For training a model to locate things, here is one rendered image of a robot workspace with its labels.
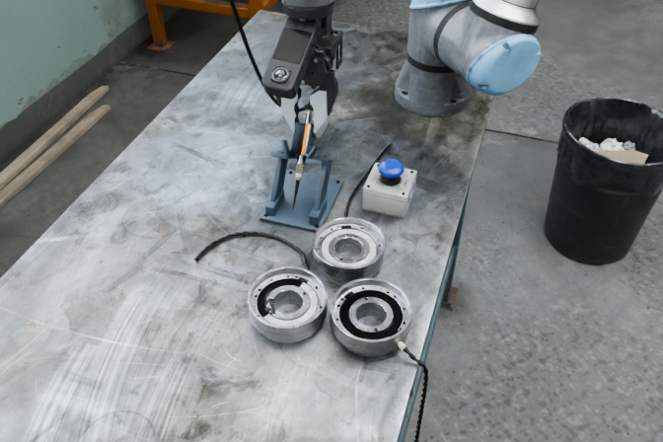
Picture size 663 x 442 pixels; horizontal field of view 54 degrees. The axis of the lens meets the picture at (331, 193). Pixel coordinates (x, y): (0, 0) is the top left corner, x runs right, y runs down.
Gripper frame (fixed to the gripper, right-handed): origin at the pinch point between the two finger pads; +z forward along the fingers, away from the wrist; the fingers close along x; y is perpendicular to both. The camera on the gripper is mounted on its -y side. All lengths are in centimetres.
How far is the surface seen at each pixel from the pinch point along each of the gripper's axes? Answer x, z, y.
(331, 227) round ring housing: -7.2, 9.6, -9.4
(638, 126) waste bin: -69, 53, 110
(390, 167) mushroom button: -13.3, 4.8, 1.5
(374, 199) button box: -11.7, 9.7, -1.1
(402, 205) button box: -16.1, 9.6, -1.2
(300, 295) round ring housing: -7.2, 10.2, -23.0
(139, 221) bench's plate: 22.8, 12.8, -14.2
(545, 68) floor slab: -42, 86, 204
